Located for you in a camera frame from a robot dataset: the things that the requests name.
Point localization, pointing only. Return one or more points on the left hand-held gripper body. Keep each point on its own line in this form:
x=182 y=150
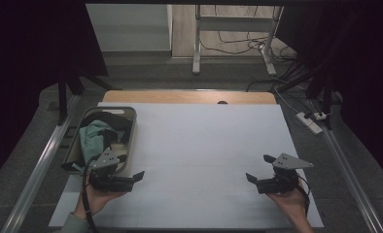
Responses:
x=110 y=184

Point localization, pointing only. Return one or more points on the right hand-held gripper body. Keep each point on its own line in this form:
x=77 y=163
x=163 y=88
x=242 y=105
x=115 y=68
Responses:
x=282 y=181

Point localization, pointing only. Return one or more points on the grey plastic basket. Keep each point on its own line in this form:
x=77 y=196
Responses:
x=132 y=129

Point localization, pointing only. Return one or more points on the teal cloth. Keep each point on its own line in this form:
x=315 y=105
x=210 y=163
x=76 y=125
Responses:
x=92 y=140

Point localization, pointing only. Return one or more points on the black cloth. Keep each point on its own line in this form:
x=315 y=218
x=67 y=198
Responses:
x=118 y=121

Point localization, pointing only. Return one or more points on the person's left hand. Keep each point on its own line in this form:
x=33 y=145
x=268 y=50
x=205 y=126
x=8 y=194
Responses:
x=97 y=200

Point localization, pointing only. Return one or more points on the person's right hand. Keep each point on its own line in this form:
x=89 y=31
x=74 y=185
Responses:
x=290 y=202

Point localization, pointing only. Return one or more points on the white power strip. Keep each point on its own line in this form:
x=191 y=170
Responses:
x=309 y=123

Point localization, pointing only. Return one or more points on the white table board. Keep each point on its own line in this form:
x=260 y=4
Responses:
x=196 y=145

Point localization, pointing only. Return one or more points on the black tripod stand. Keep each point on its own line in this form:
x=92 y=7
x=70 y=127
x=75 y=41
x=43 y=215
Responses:
x=62 y=97
x=325 y=97

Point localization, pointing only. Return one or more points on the wooden table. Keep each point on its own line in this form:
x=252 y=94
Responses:
x=180 y=97

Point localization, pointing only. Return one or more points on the white cabinet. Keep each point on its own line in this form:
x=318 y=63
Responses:
x=131 y=27

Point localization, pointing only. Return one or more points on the dark curtain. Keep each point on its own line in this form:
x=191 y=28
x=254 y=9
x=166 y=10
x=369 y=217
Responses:
x=24 y=64
x=367 y=64

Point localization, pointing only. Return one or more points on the aluminium rail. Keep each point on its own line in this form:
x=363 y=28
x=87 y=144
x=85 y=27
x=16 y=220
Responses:
x=351 y=174
x=37 y=174

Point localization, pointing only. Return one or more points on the white metal table frame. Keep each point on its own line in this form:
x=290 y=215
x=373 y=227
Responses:
x=197 y=48

